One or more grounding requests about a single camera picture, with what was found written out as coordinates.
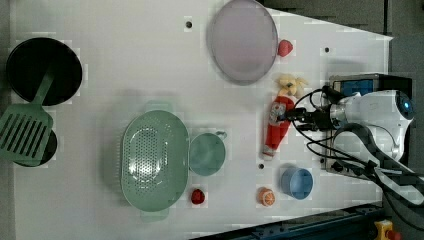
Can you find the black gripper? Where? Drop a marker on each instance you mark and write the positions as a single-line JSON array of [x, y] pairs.
[[318, 120]]

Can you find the red plush ketchup bottle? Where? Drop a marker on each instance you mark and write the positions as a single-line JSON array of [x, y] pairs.
[[276, 129]]

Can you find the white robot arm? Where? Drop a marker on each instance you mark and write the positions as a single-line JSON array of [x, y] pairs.
[[408, 185]]

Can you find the grey round plate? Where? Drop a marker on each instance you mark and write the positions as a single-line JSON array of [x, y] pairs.
[[243, 41]]

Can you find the yellow plush peeled banana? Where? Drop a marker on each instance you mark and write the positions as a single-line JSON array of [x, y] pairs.
[[291, 85]]

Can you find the black toaster oven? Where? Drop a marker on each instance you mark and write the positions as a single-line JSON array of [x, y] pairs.
[[360, 86]]

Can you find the blue bowl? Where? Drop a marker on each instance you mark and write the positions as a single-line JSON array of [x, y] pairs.
[[297, 183]]

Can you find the pink plush strawberry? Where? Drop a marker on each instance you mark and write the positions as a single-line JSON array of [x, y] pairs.
[[285, 47]]

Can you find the orange slice toy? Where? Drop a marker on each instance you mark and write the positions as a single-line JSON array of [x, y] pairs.
[[266, 197]]

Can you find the green cup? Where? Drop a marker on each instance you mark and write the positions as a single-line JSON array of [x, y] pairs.
[[207, 153]]

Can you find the small red strawberry toy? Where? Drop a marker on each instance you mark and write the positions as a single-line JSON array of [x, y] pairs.
[[197, 197]]

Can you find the yellow red emergency button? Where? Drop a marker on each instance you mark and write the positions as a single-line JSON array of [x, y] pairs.
[[385, 231]]

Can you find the green perforated colander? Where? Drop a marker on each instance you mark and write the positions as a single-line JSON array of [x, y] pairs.
[[154, 162]]

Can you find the black round pot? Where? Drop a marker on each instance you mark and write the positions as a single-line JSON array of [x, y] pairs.
[[50, 149]]

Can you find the green slotted spatula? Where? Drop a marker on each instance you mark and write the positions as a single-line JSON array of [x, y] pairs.
[[25, 128]]

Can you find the black frying pan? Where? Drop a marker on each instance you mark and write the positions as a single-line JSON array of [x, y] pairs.
[[30, 60]]

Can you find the blue metal frame rail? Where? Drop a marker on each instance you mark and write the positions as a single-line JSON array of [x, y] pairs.
[[353, 223]]

